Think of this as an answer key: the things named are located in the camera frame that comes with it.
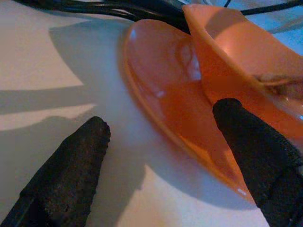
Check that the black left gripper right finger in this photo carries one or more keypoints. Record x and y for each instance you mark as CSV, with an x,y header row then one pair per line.
x,y
265,165

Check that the orange bowl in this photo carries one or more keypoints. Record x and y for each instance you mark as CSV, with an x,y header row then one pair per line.
x,y
213,59

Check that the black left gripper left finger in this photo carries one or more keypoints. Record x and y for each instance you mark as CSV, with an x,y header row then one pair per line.
x,y
68,170

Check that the orange plate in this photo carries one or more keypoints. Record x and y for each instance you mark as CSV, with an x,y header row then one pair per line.
x,y
165,94

